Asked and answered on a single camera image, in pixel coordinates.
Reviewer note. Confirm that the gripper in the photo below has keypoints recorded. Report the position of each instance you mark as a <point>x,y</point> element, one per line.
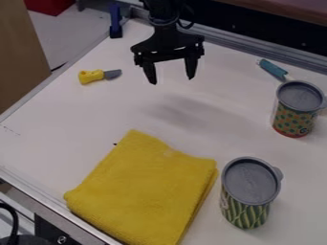
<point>168,43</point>

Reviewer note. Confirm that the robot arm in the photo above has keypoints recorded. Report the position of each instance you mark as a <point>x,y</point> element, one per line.
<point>161,9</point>

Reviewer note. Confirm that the dotted orange can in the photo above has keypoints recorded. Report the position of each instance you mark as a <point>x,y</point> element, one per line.
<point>296,108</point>

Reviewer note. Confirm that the green striped can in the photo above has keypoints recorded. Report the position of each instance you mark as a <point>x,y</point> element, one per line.
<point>249,193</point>

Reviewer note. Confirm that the yellow toy knife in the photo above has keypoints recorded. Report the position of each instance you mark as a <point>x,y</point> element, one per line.
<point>97,76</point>

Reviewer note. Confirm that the blue clamp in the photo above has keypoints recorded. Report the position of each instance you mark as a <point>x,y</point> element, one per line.
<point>115,21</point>

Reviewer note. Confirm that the blue tool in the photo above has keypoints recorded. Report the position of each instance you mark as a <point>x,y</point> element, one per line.
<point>273,70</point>

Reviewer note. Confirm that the yellow cloth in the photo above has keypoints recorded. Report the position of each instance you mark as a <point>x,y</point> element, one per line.
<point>143,187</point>

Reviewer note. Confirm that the red box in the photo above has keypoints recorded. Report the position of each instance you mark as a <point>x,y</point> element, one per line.
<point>47,5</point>

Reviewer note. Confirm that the cardboard box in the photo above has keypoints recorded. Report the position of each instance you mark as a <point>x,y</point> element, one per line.
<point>19,54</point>

